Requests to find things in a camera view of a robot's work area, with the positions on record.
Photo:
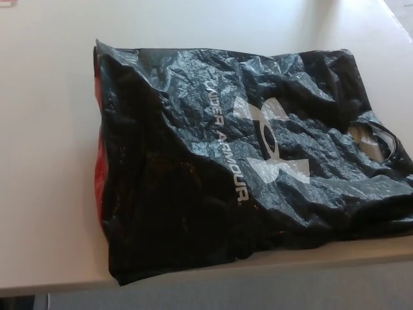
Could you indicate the black Under Armour plastic bag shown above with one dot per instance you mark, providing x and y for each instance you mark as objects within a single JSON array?
[{"x": 180, "y": 168}]

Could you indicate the white desk leg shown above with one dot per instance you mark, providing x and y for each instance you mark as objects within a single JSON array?
[{"x": 48, "y": 302}]

